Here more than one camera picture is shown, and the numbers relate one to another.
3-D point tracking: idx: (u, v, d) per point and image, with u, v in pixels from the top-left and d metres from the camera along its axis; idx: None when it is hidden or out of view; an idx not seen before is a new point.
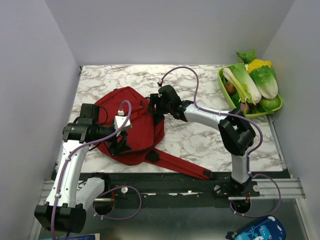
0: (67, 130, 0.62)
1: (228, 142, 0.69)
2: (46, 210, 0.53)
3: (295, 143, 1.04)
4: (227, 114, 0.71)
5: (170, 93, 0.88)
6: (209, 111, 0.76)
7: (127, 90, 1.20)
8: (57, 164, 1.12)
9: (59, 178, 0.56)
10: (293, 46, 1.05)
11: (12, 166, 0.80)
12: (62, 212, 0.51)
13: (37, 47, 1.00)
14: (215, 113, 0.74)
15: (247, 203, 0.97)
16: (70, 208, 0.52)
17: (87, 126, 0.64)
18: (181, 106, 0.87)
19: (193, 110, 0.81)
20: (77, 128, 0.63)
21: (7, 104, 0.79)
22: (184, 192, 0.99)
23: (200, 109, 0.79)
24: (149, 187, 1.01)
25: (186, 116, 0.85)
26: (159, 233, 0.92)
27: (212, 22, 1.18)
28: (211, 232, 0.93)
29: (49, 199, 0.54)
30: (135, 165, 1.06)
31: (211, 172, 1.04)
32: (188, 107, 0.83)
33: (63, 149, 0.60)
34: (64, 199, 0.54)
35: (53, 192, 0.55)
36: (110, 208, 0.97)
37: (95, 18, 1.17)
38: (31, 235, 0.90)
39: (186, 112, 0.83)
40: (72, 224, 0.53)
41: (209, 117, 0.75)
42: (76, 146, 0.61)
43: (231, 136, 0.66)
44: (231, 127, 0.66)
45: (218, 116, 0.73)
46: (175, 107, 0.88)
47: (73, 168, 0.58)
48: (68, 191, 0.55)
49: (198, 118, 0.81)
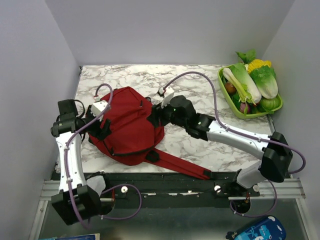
0: (55, 128, 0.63)
1: (268, 171, 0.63)
2: (63, 196, 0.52)
3: (295, 143, 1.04)
4: (269, 139, 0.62)
5: (188, 108, 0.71)
6: (243, 135, 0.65)
7: (128, 91, 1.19)
8: (57, 164, 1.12)
9: (65, 166, 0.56)
10: (293, 46, 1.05)
11: (11, 166, 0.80)
12: (80, 191, 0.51)
13: (37, 46, 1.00)
14: (253, 138, 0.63)
15: (247, 203, 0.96)
16: (86, 186, 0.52)
17: (73, 118, 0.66)
18: (200, 122, 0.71)
19: (221, 132, 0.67)
20: (65, 123, 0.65)
21: (7, 104, 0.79)
22: (184, 192, 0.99)
23: (229, 130, 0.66)
24: (148, 187, 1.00)
25: (209, 137, 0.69)
26: (159, 233, 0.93)
27: (212, 22, 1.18)
28: (211, 232, 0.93)
29: (62, 187, 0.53)
30: (135, 166, 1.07)
31: (211, 172, 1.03)
32: (211, 126, 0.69)
33: (59, 143, 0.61)
34: (77, 181, 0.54)
35: (64, 180, 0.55)
36: (110, 208, 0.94)
37: (95, 19, 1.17)
38: (31, 235, 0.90)
39: (210, 132, 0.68)
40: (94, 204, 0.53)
41: (245, 142, 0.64)
42: (70, 135, 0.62)
43: (276, 166, 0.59)
44: (277, 156, 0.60)
45: (257, 142, 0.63)
46: (193, 124, 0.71)
47: (75, 154, 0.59)
48: (78, 174, 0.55)
49: (226, 141, 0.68)
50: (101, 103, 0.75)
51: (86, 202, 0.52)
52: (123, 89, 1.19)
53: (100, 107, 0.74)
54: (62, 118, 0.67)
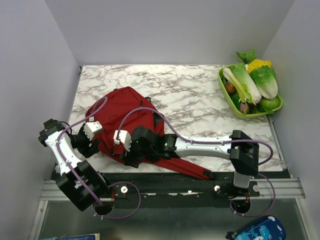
0: (42, 135, 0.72)
1: (243, 169, 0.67)
2: (68, 176, 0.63)
3: (295, 143, 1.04)
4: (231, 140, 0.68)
5: (148, 136, 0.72)
6: (207, 142, 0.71)
7: (128, 91, 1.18)
8: (56, 164, 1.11)
9: (61, 155, 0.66)
10: (293, 46, 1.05)
11: (11, 166, 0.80)
12: (82, 167, 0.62)
13: (37, 46, 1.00)
14: (216, 143, 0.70)
15: (247, 203, 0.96)
16: (85, 161, 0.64)
17: (55, 122, 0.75)
18: (167, 143, 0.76)
19: (187, 146, 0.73)
20: (50, 128, 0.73)
21: (7, 104, 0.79)
22: (184, 192, 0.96)
23: (194, 142, 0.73)
24: (148, 187, 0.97)
25: (178, 154, 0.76)
26: (159, 233, 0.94)
27: (212, 22, 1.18)
28: (211, 232, 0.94)
29: (64, 170, 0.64)
30: (135, 166, 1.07)
31: (211, 172, 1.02)
32: (177, 144, 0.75)
33: (49, 142, 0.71)
34: (76, 161, 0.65)
35: (64, 165, 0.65)
36: (110, 208, 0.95)
37: (96, 19, 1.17)
38: (31, 235, 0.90)
39: (178, 150, 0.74)
40: (96, 174, 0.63)
41: (212, 149, 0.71)
42: (59, 134, 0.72)
43: (246, 163, 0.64)
44: (242, 153, 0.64)
45: (221, 146, 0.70)
46: (160, 147, 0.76)
47: (67, 144, 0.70)
48: (74, 156, 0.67)
49: (195, 152, 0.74)
50: (94, 124, 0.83)
51: (89, 174, 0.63)
52: (123, 89, 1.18)
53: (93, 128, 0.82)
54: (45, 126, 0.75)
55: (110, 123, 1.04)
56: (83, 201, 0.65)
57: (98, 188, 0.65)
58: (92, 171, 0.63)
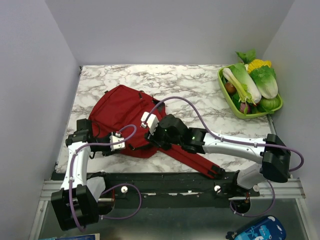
0: (69, 137, 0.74)
1: (274, 177, 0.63)
2: (62, 193, 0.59)
3: (295, 143, 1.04)
4: (265, 144, 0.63)
5: (178, 126, 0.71)
6: (241, 142, 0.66)
7: (120, 89, 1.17)
8: (56, 164, 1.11)
9: (70, 168, 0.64)
10: (293, 46, 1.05)
11: (11, 166, 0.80)
12: (78, 191, 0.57)
13: (37, 47, 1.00)
14: (249, 144, 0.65)
15: (247, 203, 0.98)
16: (84, 186, 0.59)
17: (85, 132, 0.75)
18: (194, 137, 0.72)
19: (216, 143, 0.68)
20: (78, 136, 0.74)
21: (7, 104, 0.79)
22: (184, 192, 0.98)
23: (224, 141, 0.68)
24: (148, 187, 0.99)
25: (205, 150, 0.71)
26: (159, 233, 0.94)
27: (212, 22, 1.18)
28: (211, 231, 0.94)
29: (64, 185, 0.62)
30: (135, 166, 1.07)
31: (220, 168, 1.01)
32: (205, 139, 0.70)
33: (70, 149, 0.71)
34: (78, 182, 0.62)
35: (66, 179, 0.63)
36: (110, 208, 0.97)
37: (95, 19, 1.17)
38: (31, 235, 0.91)
39: (207, 146, 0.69)
40: (88, 204, 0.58)
41: (243, 149, 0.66)
42: (80, 145, 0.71)
43: (279, 169, 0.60)
44: (275, 158, 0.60)
45: (254, 147, 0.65)
46: (187, 140, 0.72)
47: (81, 159, 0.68)
48: (80, 176, 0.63)
49: (222, 150, 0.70)
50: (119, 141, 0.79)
51: (82, 201, 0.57)
52: (115, 88, 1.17)
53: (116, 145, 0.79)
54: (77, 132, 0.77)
55: (120, 122, 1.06)
56: (67, 222, 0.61)
57: (87, 217, 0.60)
58: (86, 200, 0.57)
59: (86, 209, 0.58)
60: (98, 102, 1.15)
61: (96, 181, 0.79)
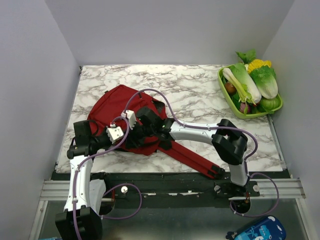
0: (71, 150, 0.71)
1: (227, 157, 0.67)
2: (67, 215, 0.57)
3: (296, 143, 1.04)
4: (217, 127, 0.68)
5: (150, 116, 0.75)
6: (197, 127, 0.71)
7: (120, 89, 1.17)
8: (56, 164, 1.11)
9: (73, 186, 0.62)
10: (293, 46, 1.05)
11: (11, 165, 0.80)
12: (83, 212, 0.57)
13: (37, 47, 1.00)
14: (204, 128, 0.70)
15: (247, 203, 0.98)
16: (88, 207, 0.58)
17: (87, 144, 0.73)
18: (165, 125, 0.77)
19: (180, 129, 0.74)
20: (80, 148, 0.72)
21: (7, 104, 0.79)
22: (184, 192, 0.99)
23: (186, 126, 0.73)
24: (149, 187, 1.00)
25: (173, 136, 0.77)
26: (159, 233, 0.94)
27: (212, 22, 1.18)
28: (211, 231, 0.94)
29: (68, 205, 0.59)
30: (135, 166, 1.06)
31: (219, 167, 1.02)
32: (172, 126, 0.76)
33: (72, 164, 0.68)
34: (82, 202, 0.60)
35: (70, 199, 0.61)
36: (110, 208, 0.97)
37: (95, 19, 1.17)
38: (31, 235, 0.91)
39: (172, 132, 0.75)
40: (92, 225, 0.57)
41: (199, 133, 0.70)
42: (83, 159, 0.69)
43: (228, 150, 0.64)
44: (224, 140, 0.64)
45: (208, 131, 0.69)
46: (158, 128, 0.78)
47: (84, 176, 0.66)
48: (83, 195, 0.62)
49: (187, 136, 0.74)
50: (115, 131, 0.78)
51: (86, 222, 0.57)
52: (115, 88, 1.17)
53: (114, 134, 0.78)
54: (77, 141, 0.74)
55: None
56: None
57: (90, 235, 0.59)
58: (90, 221, 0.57)
59: (90, 230, 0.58)
60: (97, 102, 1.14)
61: (96, 191, 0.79)
